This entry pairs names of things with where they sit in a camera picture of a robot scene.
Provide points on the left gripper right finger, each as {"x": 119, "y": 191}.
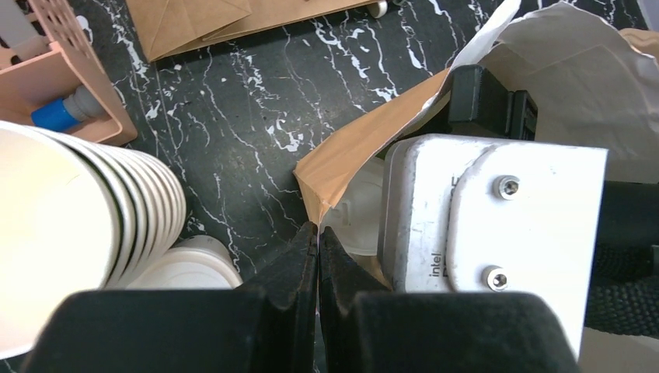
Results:
{"x": 368, "y": 328}

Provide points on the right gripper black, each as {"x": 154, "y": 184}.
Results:
{"x": 623, "y": 295}

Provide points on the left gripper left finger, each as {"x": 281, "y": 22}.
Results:
{"x": 266, "y": 324}

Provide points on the stack of paper cups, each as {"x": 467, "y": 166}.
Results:
{"x": 75, "y": 216}

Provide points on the tan paper bag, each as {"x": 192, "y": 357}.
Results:
{"x": 594, "y": 86}

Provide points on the stack of white lids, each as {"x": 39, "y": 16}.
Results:
{"x": 198, "y": 262}

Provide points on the blue cap small item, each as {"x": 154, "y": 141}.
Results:
{"x": 65, "y": 113}

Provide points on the brown kraft paper bag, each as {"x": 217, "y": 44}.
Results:
{"x": 169, "y": 27}

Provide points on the pink desk file organizer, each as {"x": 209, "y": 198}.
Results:
{"x": 66, "y": 62}

